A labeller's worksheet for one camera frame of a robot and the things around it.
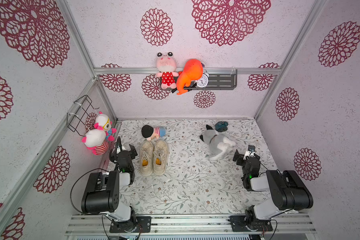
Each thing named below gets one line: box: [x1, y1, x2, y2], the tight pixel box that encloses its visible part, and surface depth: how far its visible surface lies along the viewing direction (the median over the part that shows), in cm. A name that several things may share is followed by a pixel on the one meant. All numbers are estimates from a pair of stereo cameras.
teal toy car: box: [215, 121, 229, 132], surface depth 111 cm
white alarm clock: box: [196, 70, 210, 88], surface depth 92 cm
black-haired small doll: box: [141, 125, 166, 141], surface depth 105 cm
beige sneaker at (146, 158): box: [139, 140, 154, 177], surface depth 91 cm
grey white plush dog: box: [199, 124, 237, 161], surface depth 97 cm
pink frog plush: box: [155, 51, 179, 90], surface depth 87 cm
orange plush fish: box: [176, 58, 203, 95], surface depth 87 cm
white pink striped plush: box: [82, 129, 108, 155], surface depth 87 cm
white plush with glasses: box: [94, 111, 117, 141], surface depth 96 cm
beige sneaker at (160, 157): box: [153, 140, 169, 176], surface depth 92 cm
